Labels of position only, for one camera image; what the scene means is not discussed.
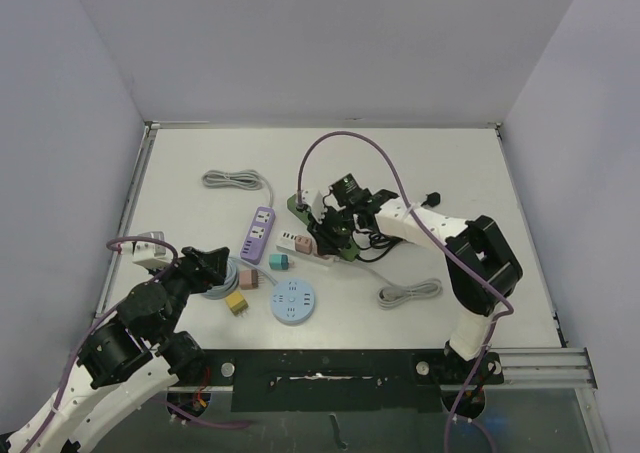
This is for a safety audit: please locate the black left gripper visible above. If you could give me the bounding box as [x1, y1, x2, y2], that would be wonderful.
[150, 245, 229, 342]

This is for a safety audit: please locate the pink charger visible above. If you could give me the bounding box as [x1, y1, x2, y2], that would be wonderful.
[238, 269, 263, 290]
[294, 235, 314, 255]

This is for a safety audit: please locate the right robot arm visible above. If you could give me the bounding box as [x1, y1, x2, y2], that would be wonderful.
[293, 174, 523, 382]

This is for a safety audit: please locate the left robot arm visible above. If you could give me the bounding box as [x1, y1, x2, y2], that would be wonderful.
[1, 247, 229, 452]

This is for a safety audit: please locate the green power strip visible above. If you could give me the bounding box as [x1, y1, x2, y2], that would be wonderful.
[286, 191, 360, 262]

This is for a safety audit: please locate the pink charger by coil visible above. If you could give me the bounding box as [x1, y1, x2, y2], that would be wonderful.
[238, 269, 263, 290]

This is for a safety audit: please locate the purple power strip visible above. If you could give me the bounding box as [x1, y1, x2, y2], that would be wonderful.
[240, 206, 276, 265]

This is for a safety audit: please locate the white USB power strip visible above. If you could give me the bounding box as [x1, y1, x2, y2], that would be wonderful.
[275, 231, 335, 266]

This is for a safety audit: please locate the round blue power socket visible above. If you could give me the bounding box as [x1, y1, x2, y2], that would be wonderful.
[270, 278, 316, 326]

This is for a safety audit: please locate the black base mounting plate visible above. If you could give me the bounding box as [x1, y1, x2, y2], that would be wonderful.
[170, 349, 504, 413]

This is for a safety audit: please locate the light blue coiled cable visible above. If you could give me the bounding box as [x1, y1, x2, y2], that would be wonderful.
[202, 256, 242, 301]

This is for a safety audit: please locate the black coiled power cable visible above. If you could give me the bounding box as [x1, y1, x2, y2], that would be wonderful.
[354, 190, 443, 264]

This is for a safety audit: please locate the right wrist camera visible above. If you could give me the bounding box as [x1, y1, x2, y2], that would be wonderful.
[294, 189, 326, 223]

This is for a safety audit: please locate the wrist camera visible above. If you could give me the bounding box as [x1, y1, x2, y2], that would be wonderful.
[294, 189, 326, 223]
[132, 230, 172, 270]

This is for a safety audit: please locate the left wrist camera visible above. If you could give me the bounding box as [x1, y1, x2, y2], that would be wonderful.
[132, 230, 172, 270]

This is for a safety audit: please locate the grey coiled cable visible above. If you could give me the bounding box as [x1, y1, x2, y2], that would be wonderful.
[201, 168, 277, 209]

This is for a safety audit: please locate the grey white strip cable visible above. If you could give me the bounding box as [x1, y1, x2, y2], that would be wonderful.
[344, 259, 445, 311]

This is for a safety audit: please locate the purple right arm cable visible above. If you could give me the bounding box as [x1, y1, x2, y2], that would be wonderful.
[296, 131, 515, 453]

